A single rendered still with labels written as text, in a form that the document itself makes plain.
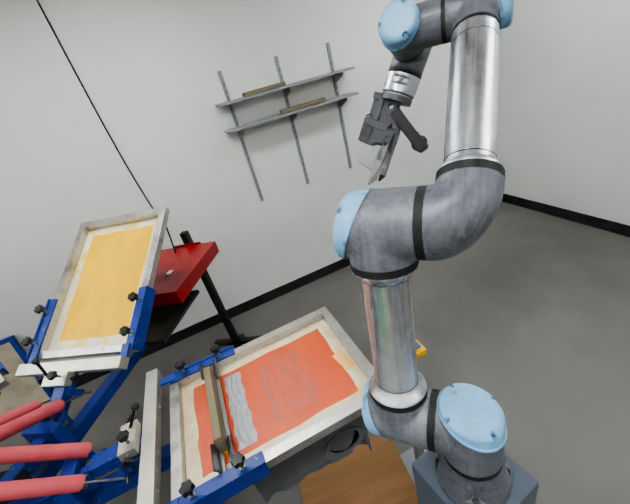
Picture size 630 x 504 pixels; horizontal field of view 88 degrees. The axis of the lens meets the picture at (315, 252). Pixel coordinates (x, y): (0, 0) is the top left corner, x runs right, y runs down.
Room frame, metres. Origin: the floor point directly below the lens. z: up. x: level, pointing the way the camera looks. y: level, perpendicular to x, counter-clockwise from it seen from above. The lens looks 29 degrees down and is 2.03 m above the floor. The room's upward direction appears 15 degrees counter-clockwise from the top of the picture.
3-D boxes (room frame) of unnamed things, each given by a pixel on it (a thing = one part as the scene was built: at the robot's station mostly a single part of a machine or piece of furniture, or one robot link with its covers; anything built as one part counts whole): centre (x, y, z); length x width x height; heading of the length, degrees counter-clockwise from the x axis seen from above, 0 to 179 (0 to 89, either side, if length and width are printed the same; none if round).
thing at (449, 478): (0.36, -0.20, 1.25); 0.15 x 0.15 x 0.10
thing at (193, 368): (1.14, 0.63, 0.98); 0.30 x 0.05 x 0.07; 106
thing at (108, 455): (0.78, 0.86, 1.02); 0.17 x 0.06 x 0.05; 106
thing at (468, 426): (0.37, -0.20, 1.37); 0.13 x 0.12 x 0.14; 58
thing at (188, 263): (2.03, 0.99, 1.06); 0.61 x 0.46 x 0.12; 166
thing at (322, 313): (0.94, 0.32, 0.97); 0.79 x 0.58 x 0.04; 106
